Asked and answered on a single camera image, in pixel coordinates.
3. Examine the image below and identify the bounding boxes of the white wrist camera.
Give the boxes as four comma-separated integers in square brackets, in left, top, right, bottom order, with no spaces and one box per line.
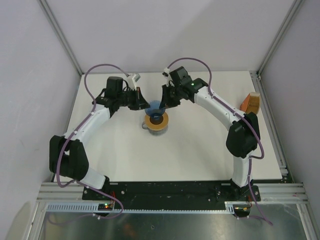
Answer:
[162,67,171,81]
[126,73,141,91]

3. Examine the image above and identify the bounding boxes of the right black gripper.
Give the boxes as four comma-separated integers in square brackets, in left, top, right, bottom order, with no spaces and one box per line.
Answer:
[161,83,184,110]

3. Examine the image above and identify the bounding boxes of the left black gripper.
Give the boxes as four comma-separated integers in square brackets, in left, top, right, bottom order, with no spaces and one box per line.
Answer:
[117,87,150,111]

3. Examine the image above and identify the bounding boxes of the wooden dripper stand ring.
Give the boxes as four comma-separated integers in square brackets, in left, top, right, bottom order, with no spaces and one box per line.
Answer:
[144,112,170,132]

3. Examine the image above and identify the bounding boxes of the clear glass pitcher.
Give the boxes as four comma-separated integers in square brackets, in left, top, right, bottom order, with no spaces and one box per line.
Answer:
[141,122,168,136]

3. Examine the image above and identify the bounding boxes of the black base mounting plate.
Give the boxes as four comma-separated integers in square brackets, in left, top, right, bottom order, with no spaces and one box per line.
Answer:
[81,180,262,211]

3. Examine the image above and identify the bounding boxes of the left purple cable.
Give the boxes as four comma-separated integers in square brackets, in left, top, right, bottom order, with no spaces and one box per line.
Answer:
[47,63,131,226]

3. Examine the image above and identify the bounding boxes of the grey slotted cable duct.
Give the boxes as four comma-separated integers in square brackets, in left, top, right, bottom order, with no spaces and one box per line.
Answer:
[46,202,235,214]

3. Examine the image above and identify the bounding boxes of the blue ribbed dripper cone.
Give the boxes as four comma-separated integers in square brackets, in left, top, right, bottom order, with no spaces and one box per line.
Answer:
[144,100,165,125]

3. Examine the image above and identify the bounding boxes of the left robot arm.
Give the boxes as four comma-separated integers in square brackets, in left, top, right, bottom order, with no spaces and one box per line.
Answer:
[49,74,150,200]

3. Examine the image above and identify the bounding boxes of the orange filter holder stack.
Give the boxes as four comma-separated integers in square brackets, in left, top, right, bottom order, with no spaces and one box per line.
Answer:
[239,92,261,115]

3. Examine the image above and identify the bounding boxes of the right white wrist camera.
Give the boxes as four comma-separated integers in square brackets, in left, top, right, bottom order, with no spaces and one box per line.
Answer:
[162,67,171,81]

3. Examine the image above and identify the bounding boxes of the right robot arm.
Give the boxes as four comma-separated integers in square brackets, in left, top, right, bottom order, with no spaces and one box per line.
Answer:
[160,66,261,201]

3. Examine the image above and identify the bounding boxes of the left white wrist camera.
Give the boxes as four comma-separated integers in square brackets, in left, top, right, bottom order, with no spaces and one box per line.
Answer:
[126,73,141,91]

